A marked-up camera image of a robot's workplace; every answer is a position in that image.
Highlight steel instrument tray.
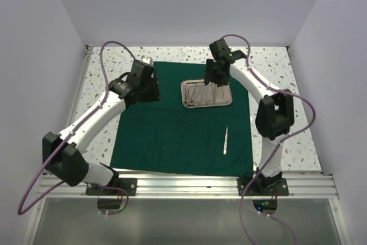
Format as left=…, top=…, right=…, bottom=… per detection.
left=180, top=79, right=233, bottom=108

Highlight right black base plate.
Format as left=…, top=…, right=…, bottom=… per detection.
left=237, top=172, right=290, bottom=196

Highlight steel scissors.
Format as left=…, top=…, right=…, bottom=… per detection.
left=185, top=84, right=197, bottom=107
left=189, top=83, right=200, bottom=106

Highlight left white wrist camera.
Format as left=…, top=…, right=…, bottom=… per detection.
left=142, top=57, right=154, bottom=66

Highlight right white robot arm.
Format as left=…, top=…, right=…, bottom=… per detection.
left=204, top=38, right=294, bottom=195

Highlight left aluminium side rail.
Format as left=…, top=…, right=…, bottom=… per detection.
left=63, top=45, right=94, bottom=128

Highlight green surgical cloth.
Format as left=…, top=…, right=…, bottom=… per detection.
left=111, top=62, right=253, bottom=177

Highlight aluminium front rail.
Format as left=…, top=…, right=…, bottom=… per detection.
left=36, top=173, right=336, bottom=199

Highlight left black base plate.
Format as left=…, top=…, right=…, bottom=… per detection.
left=85, top=177, right=138, bottom=196

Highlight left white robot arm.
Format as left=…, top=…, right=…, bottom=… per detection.
left=42, top=57, right=160, bottom=195

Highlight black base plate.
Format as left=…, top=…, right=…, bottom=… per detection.
left=237, top=172, right=290, bottom=196
left=85, top=177, right=138, bottom=196

